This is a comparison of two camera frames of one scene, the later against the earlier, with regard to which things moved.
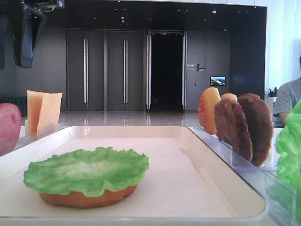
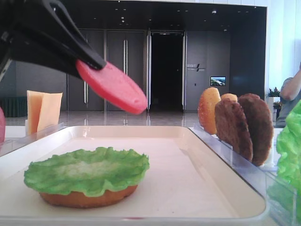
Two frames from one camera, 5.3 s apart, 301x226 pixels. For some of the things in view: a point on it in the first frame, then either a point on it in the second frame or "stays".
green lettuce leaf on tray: [92, 172] stays
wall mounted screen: [217, 80] stays
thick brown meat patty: [259, 123] stays
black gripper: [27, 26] → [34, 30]
